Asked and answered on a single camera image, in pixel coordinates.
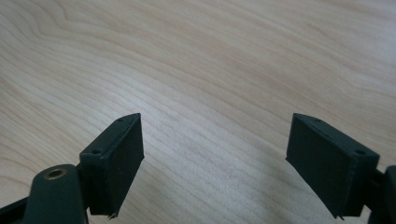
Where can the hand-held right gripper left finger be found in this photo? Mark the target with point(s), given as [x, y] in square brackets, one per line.
[115, 168]

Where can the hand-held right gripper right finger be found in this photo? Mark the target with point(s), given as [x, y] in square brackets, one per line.
[323, 161]

